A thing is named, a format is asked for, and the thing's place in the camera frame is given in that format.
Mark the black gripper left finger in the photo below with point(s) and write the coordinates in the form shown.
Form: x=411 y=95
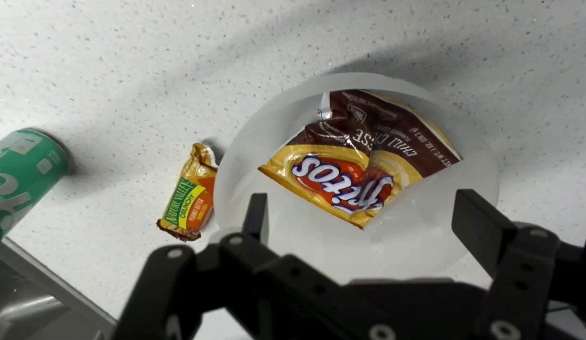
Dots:
x=243 y=284

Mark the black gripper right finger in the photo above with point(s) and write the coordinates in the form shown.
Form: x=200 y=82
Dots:
x=521 y=271

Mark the Fritos chip packet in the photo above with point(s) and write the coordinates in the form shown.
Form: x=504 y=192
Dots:
x=362 y=163

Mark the yellow snack bar packet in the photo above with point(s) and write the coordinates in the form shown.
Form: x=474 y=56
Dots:
x=190 y=201

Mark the translucent plastic bowl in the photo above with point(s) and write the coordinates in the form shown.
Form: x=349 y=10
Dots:
x=432 y=214

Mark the stainless steel double sink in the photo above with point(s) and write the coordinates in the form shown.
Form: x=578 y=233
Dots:
x=30 y=303

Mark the green soda can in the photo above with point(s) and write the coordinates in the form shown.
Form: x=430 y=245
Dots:
x=20 y=173

